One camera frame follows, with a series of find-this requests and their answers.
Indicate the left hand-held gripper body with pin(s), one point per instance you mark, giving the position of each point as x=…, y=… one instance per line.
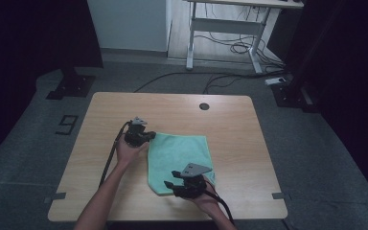
x=134, y=133

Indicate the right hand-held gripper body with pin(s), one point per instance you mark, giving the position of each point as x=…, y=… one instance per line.
x=193, y=185

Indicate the mint green towel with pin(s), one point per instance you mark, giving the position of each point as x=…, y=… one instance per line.
x=175, y=153

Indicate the person's right hand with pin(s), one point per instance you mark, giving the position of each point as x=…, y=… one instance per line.
x=206, y=199

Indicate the person's left hand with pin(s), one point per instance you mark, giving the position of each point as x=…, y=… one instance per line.
x=129, y=153

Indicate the black table grommet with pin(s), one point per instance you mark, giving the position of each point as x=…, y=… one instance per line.
x=204, y=106

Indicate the black tape floor mark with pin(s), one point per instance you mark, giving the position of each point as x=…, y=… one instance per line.
x=67, y=124

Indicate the black stand base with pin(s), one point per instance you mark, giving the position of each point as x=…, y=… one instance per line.
x=72, y=85
x=292, y=93

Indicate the grey tape piece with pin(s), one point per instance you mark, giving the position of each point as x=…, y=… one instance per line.
x=55, y=196
x=281, y=195

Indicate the white cabinet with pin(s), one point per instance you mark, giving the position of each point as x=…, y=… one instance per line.
x=127, y=25

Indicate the dark curtain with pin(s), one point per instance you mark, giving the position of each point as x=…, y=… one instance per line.
x=28, y=64
x=348, y=80

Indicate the white power strip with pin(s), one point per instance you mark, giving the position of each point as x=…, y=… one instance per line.
x=275, y=80

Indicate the white metal desk frame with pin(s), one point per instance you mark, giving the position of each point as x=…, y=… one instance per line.
x=226, y=26

